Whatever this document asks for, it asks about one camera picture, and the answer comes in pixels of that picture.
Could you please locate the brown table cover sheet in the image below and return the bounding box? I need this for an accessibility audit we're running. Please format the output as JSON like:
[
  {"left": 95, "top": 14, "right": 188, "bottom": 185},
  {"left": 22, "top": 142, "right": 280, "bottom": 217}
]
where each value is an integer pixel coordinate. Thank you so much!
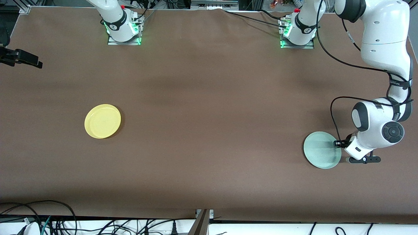
[{"left": 0, "top": 7, "right": 418, "bottom": 219}]

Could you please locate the long black table cable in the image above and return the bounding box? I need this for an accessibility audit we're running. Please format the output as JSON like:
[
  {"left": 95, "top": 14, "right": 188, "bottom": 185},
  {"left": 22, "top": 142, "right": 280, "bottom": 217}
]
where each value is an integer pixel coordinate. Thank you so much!
[{"left": 224, "top": 9, "right": 288, "bottom": 30}]

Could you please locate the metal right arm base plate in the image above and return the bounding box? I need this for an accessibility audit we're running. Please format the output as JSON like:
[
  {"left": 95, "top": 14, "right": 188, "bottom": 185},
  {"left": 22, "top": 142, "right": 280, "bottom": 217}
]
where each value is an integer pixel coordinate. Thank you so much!
[{"left": 107, "top": 15, "right": 144, "bottom": 46}]

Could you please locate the pale green round plate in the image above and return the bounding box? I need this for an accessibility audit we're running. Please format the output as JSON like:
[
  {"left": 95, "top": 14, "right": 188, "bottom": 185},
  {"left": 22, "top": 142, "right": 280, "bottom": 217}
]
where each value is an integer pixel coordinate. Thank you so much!
[{"left": 303, "top": 131, "right": 342, "bottom": 169}]

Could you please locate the white lower table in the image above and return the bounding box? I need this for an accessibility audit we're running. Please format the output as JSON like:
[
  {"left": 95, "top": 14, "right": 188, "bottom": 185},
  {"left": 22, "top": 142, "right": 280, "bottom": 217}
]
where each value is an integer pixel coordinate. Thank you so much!
[{"left": 0, "top": 218, "right": 418, "bottom": 235}]

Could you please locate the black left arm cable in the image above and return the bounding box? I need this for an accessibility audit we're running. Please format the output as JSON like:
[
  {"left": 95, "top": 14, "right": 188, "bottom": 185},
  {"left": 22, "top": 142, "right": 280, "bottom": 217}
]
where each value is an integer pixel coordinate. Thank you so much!
[{"left": 316, "top": 0, "right": 412, "bottom": 144}]

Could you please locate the black looped floor cable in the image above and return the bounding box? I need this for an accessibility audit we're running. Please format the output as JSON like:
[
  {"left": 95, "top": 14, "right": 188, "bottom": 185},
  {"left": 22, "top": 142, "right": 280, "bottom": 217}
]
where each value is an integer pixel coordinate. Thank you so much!
[
  {"left": 0, "top": 200, "right": 77, "bottom": 235},
  {"left": 0, "top": 204, "right": 43, "bottom": 235}
]

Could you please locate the grey metal rack device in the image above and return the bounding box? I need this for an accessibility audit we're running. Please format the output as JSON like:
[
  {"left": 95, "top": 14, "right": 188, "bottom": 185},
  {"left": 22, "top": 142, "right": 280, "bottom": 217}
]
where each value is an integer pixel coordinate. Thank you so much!
[{"left": 190, "top": 0, "right": 239, "bottom": 10}]

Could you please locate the aluminium profile beam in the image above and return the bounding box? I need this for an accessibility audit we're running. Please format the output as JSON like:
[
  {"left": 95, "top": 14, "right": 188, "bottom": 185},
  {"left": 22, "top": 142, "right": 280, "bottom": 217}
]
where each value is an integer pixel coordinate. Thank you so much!
[{"left": 188, "top": 209, "right": 214, "bottom": 235}]

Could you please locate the white power adapter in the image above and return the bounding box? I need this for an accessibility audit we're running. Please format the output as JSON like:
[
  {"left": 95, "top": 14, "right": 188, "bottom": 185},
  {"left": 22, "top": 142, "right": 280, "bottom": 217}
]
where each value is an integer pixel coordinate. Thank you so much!
[{"left": 18, "top": 221, "right": 41, "bottom": 235}]

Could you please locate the green cable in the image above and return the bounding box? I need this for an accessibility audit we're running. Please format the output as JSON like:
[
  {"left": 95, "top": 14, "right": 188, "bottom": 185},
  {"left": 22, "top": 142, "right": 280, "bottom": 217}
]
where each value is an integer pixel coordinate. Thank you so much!
[{"left": 41, "top": 215, "right": 52, "bottom": 235}]

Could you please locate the yellow round plate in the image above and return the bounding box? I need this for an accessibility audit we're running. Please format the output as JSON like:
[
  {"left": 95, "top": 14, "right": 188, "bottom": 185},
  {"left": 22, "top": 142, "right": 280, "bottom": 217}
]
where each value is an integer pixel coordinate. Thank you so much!
[{"left": 84, "top": 104, "right": 121, "bottom": 139}]

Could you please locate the short black table cable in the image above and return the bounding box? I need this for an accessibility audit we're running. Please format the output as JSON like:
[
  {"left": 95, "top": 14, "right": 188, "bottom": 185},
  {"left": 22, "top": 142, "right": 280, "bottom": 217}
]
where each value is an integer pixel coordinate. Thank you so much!
[{"left": 260, "top": 9, "right": 288, "bottom": 22}]

